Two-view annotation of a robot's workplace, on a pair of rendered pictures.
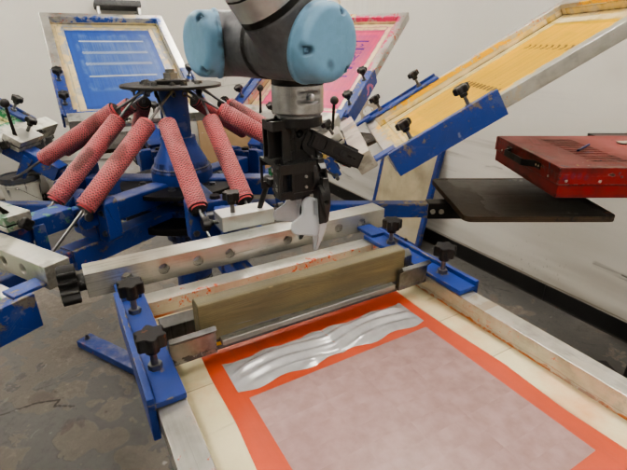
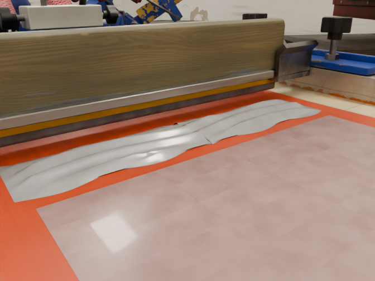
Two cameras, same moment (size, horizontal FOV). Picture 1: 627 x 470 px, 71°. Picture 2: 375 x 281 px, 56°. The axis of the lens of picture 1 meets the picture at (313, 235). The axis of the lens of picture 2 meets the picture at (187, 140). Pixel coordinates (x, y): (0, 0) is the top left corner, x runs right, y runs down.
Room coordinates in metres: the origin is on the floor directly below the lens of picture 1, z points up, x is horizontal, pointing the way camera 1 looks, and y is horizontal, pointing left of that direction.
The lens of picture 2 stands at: (0.26, 0.01, 1.09)
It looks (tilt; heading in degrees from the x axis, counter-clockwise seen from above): 22 degrees down; 354
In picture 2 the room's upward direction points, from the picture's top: 1 degrees counter-clockwise
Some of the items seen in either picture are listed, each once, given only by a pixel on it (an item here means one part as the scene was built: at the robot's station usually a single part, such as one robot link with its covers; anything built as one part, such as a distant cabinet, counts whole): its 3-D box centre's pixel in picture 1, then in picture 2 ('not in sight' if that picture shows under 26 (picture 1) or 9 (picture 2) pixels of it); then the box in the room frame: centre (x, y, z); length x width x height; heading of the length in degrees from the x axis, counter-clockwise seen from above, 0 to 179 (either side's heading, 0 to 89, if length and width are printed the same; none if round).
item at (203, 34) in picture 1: (241, 44); not in sight; (0.58, 0.09, 1.42); 0.11 x 0.11 x 0.08; 41
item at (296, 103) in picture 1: (299, 101); not in sight; (0.66, 0.02, 1.34); 0.08 x 0.08 x 0.05
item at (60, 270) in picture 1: (76, 283); not in sight; (0.70, 0.44, 1.02); 0.07 x 0.06 x 0.07; 30
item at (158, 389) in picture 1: (146, 351); not in sight; (0.56, 0.26, 0.98); 0.30 x 0.05 x 0.07; 30
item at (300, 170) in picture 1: (294, 156); not in sight; (0.66, 0.03, 1.26); 0.09 x 0.08 x 0.12; 120
